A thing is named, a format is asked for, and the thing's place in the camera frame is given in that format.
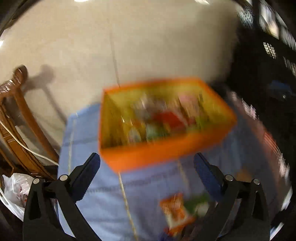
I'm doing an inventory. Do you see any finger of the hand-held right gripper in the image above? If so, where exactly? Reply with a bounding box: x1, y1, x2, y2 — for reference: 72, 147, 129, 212
268, 80, 292, 100

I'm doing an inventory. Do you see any green yellow snack packet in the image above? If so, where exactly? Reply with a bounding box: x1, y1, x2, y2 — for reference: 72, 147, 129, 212
146, 123, 168, 142

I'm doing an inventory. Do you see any red snack packet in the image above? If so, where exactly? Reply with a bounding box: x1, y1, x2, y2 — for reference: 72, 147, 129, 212
155, 111, 186, 130

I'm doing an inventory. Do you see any white plastic bag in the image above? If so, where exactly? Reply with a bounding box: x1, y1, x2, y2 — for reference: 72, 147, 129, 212
2, 173, 56, 216

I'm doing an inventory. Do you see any white power cable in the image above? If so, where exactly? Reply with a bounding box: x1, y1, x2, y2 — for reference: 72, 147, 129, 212
0, 120, 60, 166

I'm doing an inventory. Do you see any orange cardboard box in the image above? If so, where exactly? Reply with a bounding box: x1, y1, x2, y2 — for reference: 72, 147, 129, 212
98, 77, 237, 174

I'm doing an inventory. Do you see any blue checked tablecloth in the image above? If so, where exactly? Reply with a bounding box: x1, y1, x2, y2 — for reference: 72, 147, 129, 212
57, 102, 292, 241

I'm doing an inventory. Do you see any orange red bread packet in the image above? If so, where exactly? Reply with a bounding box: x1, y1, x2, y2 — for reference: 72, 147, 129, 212
159, 193, 196, 235

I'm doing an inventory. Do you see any framed picture behind furniture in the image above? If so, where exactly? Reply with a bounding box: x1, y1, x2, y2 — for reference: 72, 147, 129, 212
258, 0, 281, 39

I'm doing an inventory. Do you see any carved wooden chair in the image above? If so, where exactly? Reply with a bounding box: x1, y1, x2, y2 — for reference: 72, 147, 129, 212
0, 65, 60, 180

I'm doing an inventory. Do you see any dark carved wooden furniture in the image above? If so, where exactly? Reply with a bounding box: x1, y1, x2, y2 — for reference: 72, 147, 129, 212
225, 0, 296, 167

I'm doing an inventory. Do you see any green white snack packet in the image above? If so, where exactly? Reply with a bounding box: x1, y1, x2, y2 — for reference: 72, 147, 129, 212
185, 195, 212, 217

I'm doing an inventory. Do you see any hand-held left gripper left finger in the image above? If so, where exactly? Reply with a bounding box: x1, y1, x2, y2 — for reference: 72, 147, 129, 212
23, 152, 101, 241

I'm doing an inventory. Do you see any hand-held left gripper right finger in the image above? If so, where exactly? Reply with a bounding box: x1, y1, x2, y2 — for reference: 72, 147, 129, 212
193, 152, 270, 241

